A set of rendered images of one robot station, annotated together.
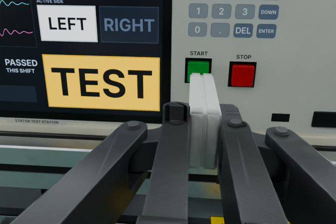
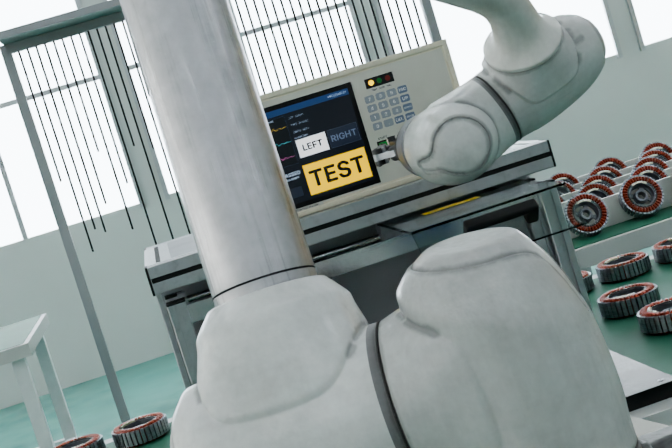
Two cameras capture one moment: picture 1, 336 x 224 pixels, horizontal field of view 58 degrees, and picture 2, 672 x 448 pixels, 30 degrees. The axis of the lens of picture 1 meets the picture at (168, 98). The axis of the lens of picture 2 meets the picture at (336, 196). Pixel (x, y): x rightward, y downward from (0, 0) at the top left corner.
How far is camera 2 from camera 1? 177 cm
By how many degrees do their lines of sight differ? 19
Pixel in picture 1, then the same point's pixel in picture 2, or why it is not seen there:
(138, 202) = (370, 296)
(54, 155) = (328, 214)
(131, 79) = (352, 163)
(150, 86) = (364, 163)
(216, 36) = (388, 126)
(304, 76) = not seen: hidden behind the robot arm
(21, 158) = (310, 223)
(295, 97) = not seen: hidden behind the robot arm
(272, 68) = not seen: hidden behind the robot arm
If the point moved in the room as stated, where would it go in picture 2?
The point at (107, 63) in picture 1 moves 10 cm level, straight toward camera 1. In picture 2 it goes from (338, 158) to (364, 153)
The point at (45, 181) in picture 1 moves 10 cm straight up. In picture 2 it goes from (326, 234) to (307, 173)
